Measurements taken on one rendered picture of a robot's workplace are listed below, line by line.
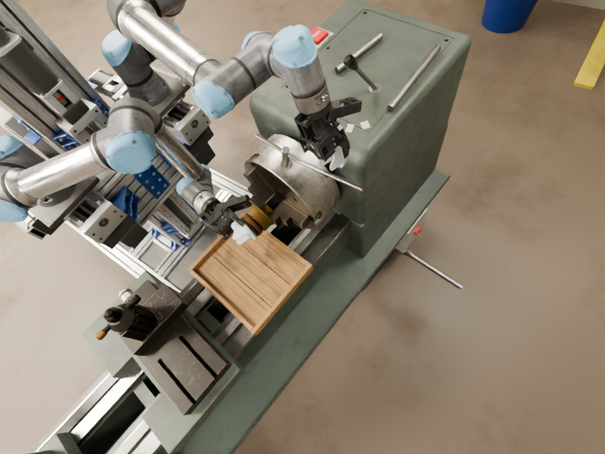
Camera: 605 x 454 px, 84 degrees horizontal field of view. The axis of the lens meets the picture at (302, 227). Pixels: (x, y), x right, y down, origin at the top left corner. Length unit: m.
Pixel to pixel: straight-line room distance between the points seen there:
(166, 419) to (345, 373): 1.06
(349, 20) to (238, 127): 1.75
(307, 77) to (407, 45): 0.62
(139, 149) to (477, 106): 2.43
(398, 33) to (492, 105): 1.73
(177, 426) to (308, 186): 0.81
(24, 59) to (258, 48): 0.81
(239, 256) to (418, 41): 0.94
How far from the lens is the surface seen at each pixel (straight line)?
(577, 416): 2.23
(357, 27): 1.36
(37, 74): 1.40
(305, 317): 1.52
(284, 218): 1.05
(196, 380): 1.15
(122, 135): 1.00
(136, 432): 1.36
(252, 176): 1.05
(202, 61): 0.77
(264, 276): 1.23
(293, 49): 0.67
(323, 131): 0.80
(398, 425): 2.02
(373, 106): 1.07
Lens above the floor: 2.01
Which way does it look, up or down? 62 degrees down
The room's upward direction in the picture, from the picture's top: 21 degrees counter-clockwise
